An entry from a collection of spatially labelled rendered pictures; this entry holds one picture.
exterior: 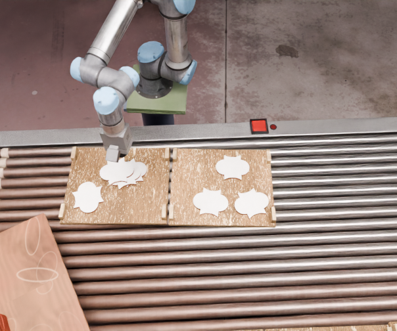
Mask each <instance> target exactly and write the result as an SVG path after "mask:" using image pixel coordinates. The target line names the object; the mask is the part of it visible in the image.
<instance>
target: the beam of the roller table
mask: <svg viewBox="0 0 397 331"><path fill-rule="evenodd" d="M271 124H275V125H276V126H277V129H275V130H272V129H270V125H271ZM101 129H102V127H96V128H77V129H42V130H23V131H0V149H2V148H42V147H60V146H95V145H103V142H102V139H101V136H100V134H99V133H100V131H101ZM268 129H269V133H268V134H259V135H251V130H250V122H240V123H204V124H186V125H150V126H131V127H130V131H131V136H132V138H133V142H132V144H148V143H182V142H201V141H235V140H253V139H288V138H306V137H341V136H359V135H393V134H397V117H385V118H349V119H330V120H294V121H268Z"/></svg>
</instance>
